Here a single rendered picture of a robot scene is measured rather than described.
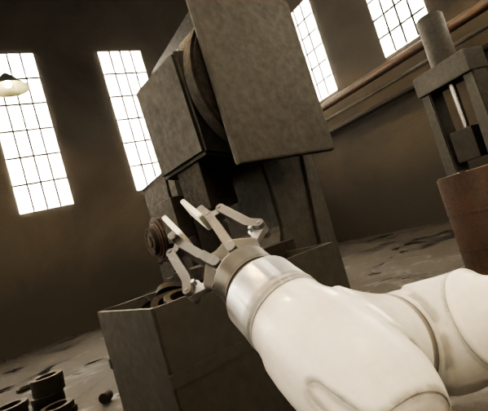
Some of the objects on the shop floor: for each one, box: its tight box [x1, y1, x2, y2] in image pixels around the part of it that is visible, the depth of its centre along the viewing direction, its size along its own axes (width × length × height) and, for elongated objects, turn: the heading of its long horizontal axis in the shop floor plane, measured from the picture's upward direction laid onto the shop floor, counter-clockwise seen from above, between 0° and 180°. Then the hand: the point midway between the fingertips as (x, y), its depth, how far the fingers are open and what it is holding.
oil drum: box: [437, 157, 488, 276], centre depth 325 cm, size 59×59×89 cm
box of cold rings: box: [97, 241, 347, 411], centre depth 216 cm, size 103×83×79 cm
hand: (186, 222), depth 62 cm, fingers open, 3 cm apart
